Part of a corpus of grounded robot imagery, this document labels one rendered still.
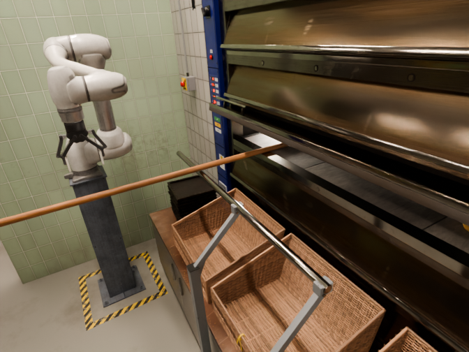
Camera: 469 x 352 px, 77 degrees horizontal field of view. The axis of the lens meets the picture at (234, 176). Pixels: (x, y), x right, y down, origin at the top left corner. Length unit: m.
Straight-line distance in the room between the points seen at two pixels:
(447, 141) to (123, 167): 2.32
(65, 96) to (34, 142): 1.30
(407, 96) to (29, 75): 2.25
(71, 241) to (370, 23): 2.66
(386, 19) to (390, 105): 0.24
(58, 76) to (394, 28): 1.13
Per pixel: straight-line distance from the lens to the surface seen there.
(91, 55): 1.86
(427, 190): 0.84
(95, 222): 2.24
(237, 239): 1.96
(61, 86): 1.34
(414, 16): 0.99
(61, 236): 2.93
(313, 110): 1.23
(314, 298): 0.90
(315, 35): 1.21
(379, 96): 1.07
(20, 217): 1.44
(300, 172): 1.43
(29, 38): 2.51
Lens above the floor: 1.80
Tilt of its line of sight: 26 degrees down
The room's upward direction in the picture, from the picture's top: 4 degrees counter-clockwise
